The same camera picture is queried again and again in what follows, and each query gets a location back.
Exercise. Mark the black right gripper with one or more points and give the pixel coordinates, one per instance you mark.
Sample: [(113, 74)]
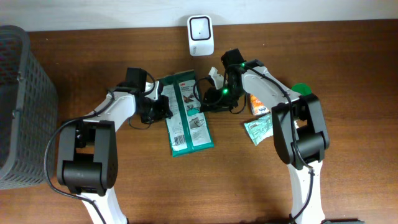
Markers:
[(219, 106)]

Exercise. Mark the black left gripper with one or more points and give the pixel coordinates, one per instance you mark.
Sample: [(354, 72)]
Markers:
[(166, 110)]

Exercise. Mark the green 3M gloves package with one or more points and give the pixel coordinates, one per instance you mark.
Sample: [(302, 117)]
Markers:
[(187, 128)]

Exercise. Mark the small orange box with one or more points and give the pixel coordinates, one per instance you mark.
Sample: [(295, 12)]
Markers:
[(257, 107)]

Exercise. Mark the light green pouch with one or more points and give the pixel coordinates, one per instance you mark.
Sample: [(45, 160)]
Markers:
[(260, 129)]

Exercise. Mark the green lid plastic jar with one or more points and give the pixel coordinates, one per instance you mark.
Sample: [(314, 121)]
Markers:
[(302, 88)]

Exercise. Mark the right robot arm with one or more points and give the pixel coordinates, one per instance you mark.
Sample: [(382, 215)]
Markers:
[(298, 125)]

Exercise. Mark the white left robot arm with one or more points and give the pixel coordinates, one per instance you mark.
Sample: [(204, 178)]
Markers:
[(87, 162)]

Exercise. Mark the dark mesh basket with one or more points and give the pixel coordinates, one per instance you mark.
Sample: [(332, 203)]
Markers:
[(29, 107)]

